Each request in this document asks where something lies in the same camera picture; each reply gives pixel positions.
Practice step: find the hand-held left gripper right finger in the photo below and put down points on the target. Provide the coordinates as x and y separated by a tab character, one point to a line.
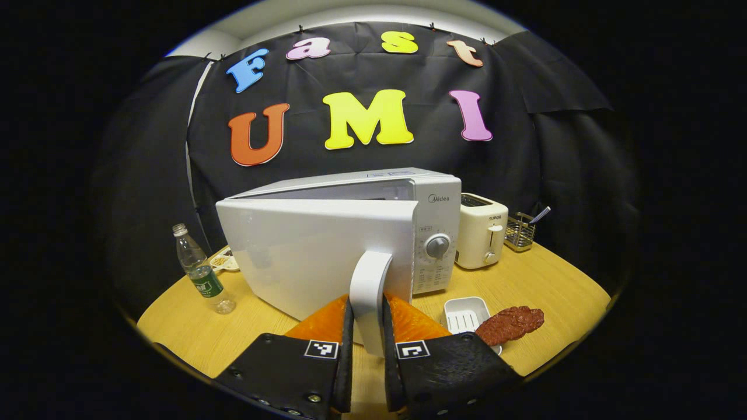
390	379

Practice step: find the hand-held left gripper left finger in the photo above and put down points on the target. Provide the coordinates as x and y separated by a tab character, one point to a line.
347	379

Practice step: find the white microwave oven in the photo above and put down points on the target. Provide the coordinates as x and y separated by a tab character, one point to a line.
303	256

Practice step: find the reddish brown meat piece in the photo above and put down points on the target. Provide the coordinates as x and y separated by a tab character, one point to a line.
510	324

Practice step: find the white plastic tray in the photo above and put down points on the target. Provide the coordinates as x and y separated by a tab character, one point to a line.
464	318

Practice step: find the small white snack plate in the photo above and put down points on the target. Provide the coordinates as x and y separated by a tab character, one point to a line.
224	261

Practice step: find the cream white toaster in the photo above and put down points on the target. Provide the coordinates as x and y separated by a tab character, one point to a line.
478	233

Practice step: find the clear plastic water bottle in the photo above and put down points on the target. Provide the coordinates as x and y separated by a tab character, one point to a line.
201	274

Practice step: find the grey utensil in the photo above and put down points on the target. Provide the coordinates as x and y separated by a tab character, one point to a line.
540	214

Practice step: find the black backdrop cloth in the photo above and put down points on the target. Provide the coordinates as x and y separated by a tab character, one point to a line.
152	175

